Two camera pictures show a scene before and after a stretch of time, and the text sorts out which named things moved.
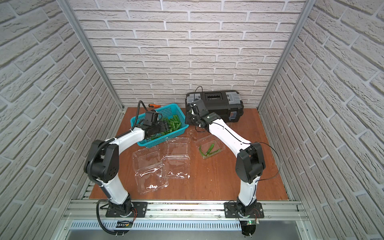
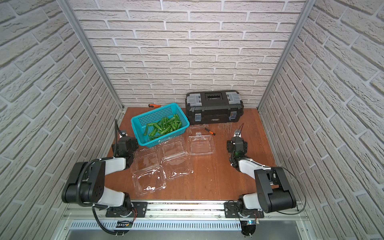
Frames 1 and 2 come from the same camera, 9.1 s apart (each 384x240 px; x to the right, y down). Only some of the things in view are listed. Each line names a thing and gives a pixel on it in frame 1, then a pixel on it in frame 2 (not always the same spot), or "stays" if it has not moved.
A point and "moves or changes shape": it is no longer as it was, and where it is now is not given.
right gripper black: [188, 120] -> [229, 145]
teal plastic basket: [159, 124] stays
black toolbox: [227, 104] stays
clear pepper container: [210, 146] moves or changes shape
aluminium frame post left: [72, 16] stays
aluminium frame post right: [305, 12] stays
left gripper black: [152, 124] -> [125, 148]
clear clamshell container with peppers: [150, 172] stays
